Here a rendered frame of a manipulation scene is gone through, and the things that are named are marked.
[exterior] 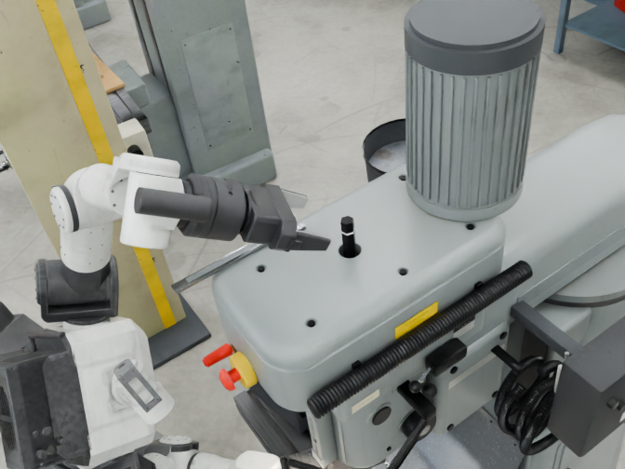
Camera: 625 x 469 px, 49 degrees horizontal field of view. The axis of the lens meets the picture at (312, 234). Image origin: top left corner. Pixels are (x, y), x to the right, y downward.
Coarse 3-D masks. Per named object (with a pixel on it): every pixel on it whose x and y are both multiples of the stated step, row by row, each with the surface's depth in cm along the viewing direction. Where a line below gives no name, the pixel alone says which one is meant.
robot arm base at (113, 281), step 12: (36, 264) 132; (36, 276) 130; (108, 276) 134; (36, 288) 130; (108, 288) 134; (36, 300) 131; (108, 300) 137; (48, 312) 133; (60, 312) 134; (72, 312) 134; (84, 312) 135; (96, 312) 136; (108, 312) 137
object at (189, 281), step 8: (240, 248) 115; (248, 248) 114; (256, 248) 114; (224, 256) 114; (232, 256) 113; (240, 256) 113; (208, 264) 113; (216, 264) 112; (224, 264) 112; (200, 272) 112; (208, 272) 111; (216, 272) 112; (184, 280) 111; (192, 280) 110; (200, 280) 111; (176, 288) 109; (184, 288) 110
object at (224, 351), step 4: (224, 344) 124; (228, 344) 124; (220, 348) 123; (224, 348) 123; (228, 348) 123; (212, 352) 123; (216, 352) 123; (220, 352) 123; (224, 352) 123; (228, 352) 123; (232, 352) 124; (208, 356) 123; (212, 356) 122; (216, 356) 123; (220, 356) 123; (224, 356) 123; (204, 360) 122; (208, 360) 122; (212, 360) 122; (216, 360) 123; (220, 360) 124; (204, 364) 123; (208, 364) 122; (212, 364) 123
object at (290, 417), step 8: (256, 384) 205; (256, 392) 209; (264, 392) 202; (264, 400) 207; (272, 400) 202; (272, 408) 206; (280, 408) 200; (280, 416) 204; (288, 416) 198; (296, 416) 193; (296, 424) 198; (304, 424) 198
